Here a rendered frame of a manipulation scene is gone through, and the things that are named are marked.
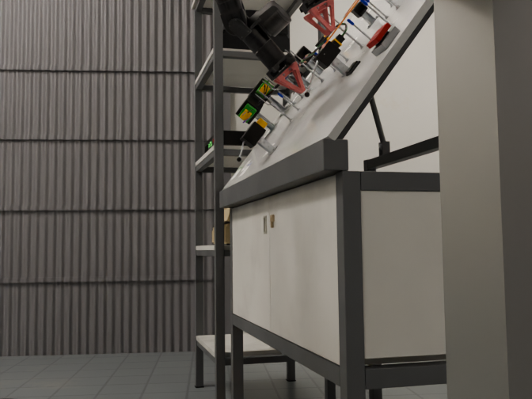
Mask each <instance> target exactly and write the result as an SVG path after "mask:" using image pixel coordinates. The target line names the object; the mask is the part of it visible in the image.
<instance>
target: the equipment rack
mask: <svg viewBox="0 0 532 399"><path fill-rule="evenodd" d="M270 1H275V2H276V3H277V4H279V5H280V6H282V7H283V8H284V9H285V11H286V12H287V13H288V14H289V16H290V17H291V16H292V15H293V13H294V12H295V11H296V9H297V8H298V7H299V6H300V5H301V4H302V1H301V0H242V2H243V5H244V7H245V10H260V9H261V8H262V7H263V6H265V5H266V4H267V3H268V2H270ZM192 10H194V144H195V387H196V388H202V387H204V386H203V353H205V354H206V355H207V356H208V357H209V358H210V359H211V360H212V361H213V362H214V363H215V399H226V374H225V366H229V365H231V358H227V357H231V335H230V334H225V261H224V257H230V245H224V208H220V207H219V192H221V191H222V190H223V188H224V173H235V172H236V171H237V170H238V168H231V167H240V165H241V164H242V162H243V161H244V160H245V159H246V158H247V156H248V155H249V153H250V152H251V151H252V149H253V148H254V147H253V148H249V147H248V146H243V150H242V153H241V161H237V158H238V157H239V155H240V152H241V147H242V146H224V145H223V93H244V94H250V93H251V91H252V90H253V88H254V87H255V86H256V84H257V83H258V82H259V81H260V80H261V79H262V78H263V79H265V80H266V81H268V80H267V79H269V80H270V81H271V82H273V83H274V84H275V85H277V83H275V82H274V80H275V79H274V80H273V81H272V80H271V79H270V78H269V77H268V76H267V75H266V73H268V72H269V70H268V68H267V67H266V66H265V65H264V64H263V63H262V62H261V61H260V60H259V59H258V58H257V57H256V53H255V54H254V53H253V52H252V51H251V50H243V49H232V48H223V34H222V19H221V17H220V12H219V8H218V6H217V3H216V1H215V0H193V3H192ZM202 14H206V15H213V48H212V50H211V53H210V54H209V56H208V58H207V60H206V62H205V63H204V65H203V68H202ZM265 77H266V78H267V79H266V78H265ZM227 86H235V87H227ZM242 87H250V88H242ZM202 92H213V100H214V145H213V147H212V148H211V149H209V150H208V151H207V152H206V153H205V154H204V155H203V103H202ZM203 173H214V239H215V245H203ZM203 256H209V257H215V334H214V335H206V336H204V335H203ZM256 355H262V356H256ZM243 356H248V357H243V364H256V363H282V362H287V379H286V380H287V381H288V382H294V381H296V380H295V361H294V360H293V359H291V358H290V357H288V356H286V355H284V354H283V353H281V352H279V351H277V350H275V349H274V348H272V347H270V346H269V345H267V344H265V343H264V342H262V341H260V340H258V339H257V338H255V337H254V336H251V335H249V334H248V333H243ZM325 399H336V384H335V383H333V382H330V381H329V380H328V379H326V378H325Z"/></svg>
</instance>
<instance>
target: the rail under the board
mask: <svg viewBox="0 0 532 399"><path fill-rule="evenodd" d="M341 171H348V140H347V139H336V140H335V141H334V140H332V139H322V140H320V141H318V142H316V143H314V144H312V145H310V146H308V147H307V148H305V149H303V150H300V151H299V152H297V153H295V154H292V155H291V156H289V157H287V158H284V159H283V160H281V161H278V162H276V163H275V164H273V165H270V166H269V167H268V168H266V169H263V170H261V171H260V172H258V173H255V174H253V175H252V176H250V177H247V178H245V179H244V180H241V181H239V182H237V183H236V184H233V185H231V186H230V187H228V188H226V189H224V190H222V191H221V192H219V207H220V208H232V207H239V206H241V205H244V204H247V203H251V202H254V201H257V200H261V199H263V198H266V197H269V196H273V195H275V194H278V193H281V192H285V191H287V190H290V189H292V188H297V187H299V186H302V185H305V184H309V183H312V182H314V181H319V180H321V179H324V178H326V177H330V176H333V175H336V173H338V172H341Z"/></svg>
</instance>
